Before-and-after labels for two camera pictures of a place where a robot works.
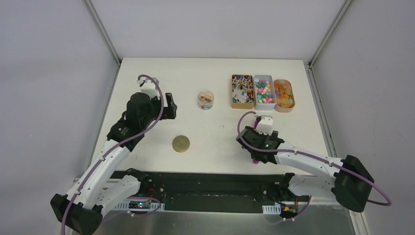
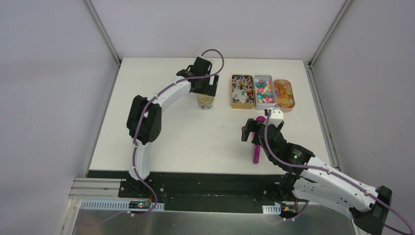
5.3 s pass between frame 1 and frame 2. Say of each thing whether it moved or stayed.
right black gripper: moved
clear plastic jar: stayed
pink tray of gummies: stayed
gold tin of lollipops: stayed
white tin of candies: stayed
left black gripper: moved
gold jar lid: moved
